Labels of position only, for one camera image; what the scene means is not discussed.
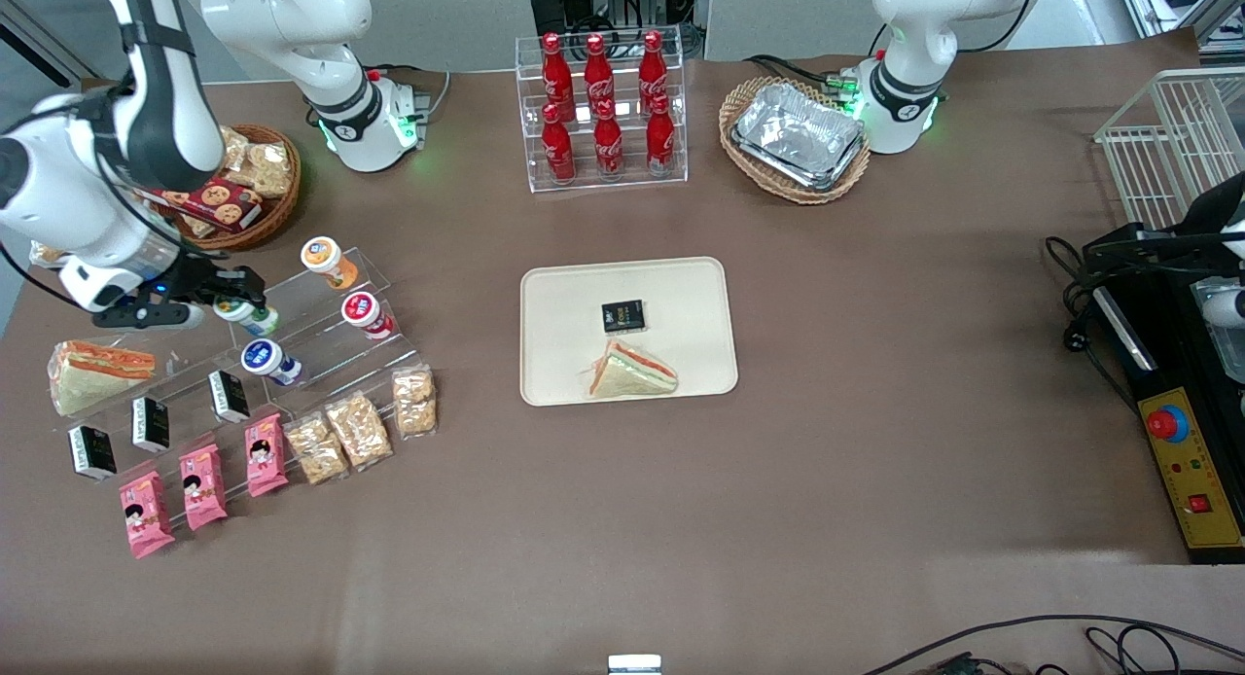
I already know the long black floor cable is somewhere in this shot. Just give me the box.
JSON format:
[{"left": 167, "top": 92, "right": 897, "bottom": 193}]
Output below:
[{"left": 861, "top": 614, "right": 1245, "bottom": 675}]

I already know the clear acrylic snack step stand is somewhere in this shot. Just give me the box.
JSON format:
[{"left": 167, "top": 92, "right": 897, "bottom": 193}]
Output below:
[{"left": 44, "top": 333, "right": 256, "bottom": 481}]

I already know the blue lid gum bottle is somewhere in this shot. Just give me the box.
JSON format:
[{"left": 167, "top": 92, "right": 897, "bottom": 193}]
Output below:
[{"left": 240, "top": 338, "right": 303, "bottom": 386}]

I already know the red cola bottle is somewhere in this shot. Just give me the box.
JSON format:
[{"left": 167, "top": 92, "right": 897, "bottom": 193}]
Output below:
[
  {"left": 646, "top": 93, "right": 676, "bottom": 172},
  {"left": 638, "top": 30, "right": 670, "bottom": 107},
  {"left": 541, "top": 103, "right": 577, "bottom": 183},
  {"left": 541, "top": 32, "right": 576, "bottom": 122},
  {"left": 584, "top": 34, "right": 616, "bottom": 112},
  {"left": 592, "top": 98, "right": 624, "bottom": 178}
]

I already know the light wicker foil-tray basket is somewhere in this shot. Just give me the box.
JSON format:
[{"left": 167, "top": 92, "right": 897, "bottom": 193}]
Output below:
[{"left": 719, "top": 76, "right": 872, "bottom": 206}]

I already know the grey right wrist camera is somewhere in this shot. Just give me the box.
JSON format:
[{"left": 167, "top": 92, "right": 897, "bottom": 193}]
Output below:
[{"left": 92, "top": 302, "right": 206, "bottom": 332}]

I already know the orange lid gum bottle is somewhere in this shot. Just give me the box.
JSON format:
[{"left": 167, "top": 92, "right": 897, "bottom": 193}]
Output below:
[{"left": 301, "top": 236, "right": 359, "bottom": 290}]

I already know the pink snack packet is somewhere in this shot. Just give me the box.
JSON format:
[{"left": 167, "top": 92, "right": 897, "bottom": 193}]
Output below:
[
  {"left": 119, "top": 471, "right": 177, "bottom": 559},
  {"left": 244, "top": 413, "right": 290, "bottom": 498},
  {"left": 179, "top": 444, "right": 230, "bottom": 532}
]

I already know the looped black floor cable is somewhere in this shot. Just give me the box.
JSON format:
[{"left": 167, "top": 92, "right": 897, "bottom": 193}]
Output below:
[{"left": 1083, "top": 624, "right": 1188, "bottom": 675}]

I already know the small black carton box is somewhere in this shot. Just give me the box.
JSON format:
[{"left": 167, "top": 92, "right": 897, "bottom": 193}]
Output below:
[
  {"left": 131, "top": 395, "right": 171, "bottom": 453},
  {"left": 208, "top": 370, "right": 251, "bottom": 424},
  {"left": 68, "top": 425, "right": 118, "bottom": 481}
]

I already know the small wrapped triangle sandwich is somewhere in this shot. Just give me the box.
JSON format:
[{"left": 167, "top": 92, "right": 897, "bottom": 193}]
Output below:
[{"left": 587, "top": 338, "right": 679, "bottom": 400}]

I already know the black cable bundle with plug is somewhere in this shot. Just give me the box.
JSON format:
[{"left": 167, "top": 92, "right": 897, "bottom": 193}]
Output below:
[{"left": 1044, "top": 235, "right": 1139, "bottom": 404}]

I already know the red lid gum bottle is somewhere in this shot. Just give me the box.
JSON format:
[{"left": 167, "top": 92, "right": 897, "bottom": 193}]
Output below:
[{"left": 340, "top": 292, "right": 398, "bottom": 342}]

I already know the red cookie box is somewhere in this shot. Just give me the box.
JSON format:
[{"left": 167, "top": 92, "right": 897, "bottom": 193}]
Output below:
[{"left": 156, "top": 177, "right": 264, "bottom": 232}]

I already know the black base power cable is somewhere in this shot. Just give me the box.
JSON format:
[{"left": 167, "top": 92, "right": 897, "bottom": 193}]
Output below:
[{"left": 744, "top": 54, "right": 862, "bottom": 97}]

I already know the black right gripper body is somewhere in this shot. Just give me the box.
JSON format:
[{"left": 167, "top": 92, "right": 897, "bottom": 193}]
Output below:
[{"left": 159, "top": 264, "right": 267, "bottom": 304}]

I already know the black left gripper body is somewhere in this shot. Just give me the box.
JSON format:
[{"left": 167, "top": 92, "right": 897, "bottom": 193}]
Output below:
[{"left": 1083, "top": 224, "right": 1238, "bottom": 273}]

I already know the aluminium foil tray stack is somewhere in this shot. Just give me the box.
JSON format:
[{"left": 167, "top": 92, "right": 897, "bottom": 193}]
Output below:
[{"left": 731, "top": 82, "right": 867, "bottom": 192}]

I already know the clear acrylic bottle rack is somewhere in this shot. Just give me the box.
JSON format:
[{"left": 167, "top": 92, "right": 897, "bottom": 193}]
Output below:
[{"left": 515, "top": 25, "right": 689, "bottom": 194}]

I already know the brown wicker snack basket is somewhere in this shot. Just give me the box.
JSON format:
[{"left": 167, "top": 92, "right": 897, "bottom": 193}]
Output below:
[{"left": 156, "top": 124, "right": 302, "bottom": 253}]

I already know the large wrapped triangle sandwich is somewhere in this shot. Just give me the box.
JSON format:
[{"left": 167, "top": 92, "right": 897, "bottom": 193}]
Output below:
[{"left": 49, "top": 339, "right": 157, "bottom": 416}]

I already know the white wire basket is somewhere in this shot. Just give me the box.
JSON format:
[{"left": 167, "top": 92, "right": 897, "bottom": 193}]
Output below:
[{"left": 1094, "top": 67, "right": 1245, "bottom": 231}]

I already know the beige serving tray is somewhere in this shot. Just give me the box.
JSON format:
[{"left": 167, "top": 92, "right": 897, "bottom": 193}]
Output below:
[{"left": 519, "top": 257, "right": 739, "bottom": 407}]

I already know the clear nut brittle packet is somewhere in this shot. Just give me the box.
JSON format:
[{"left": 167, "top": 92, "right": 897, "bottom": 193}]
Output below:
[
  {"left": 392, "top": 364, "right": 438, "bottom": 439},
  {"left": 324, "top": 391, "right": 394, "bottom": 473},
  {"left": 284, "top": 412, "right": 349, "bottom": 486}
]

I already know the black control box yellow panel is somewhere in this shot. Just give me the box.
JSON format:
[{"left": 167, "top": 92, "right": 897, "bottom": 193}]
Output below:
[{"left": 1089, "top": 266, "right": 1245, "bottom": 565}]

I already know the green lid gum bottle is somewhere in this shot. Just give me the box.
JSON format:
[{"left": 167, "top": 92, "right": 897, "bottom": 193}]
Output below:
[{"left": 214, "top": 296, "right": 281, "bottom": 338}]

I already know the clear acrylic gum step stand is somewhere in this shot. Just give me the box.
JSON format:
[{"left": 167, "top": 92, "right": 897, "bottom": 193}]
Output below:
[{"left": 226, "top": 247, "right": 421, "bottom": 415}]

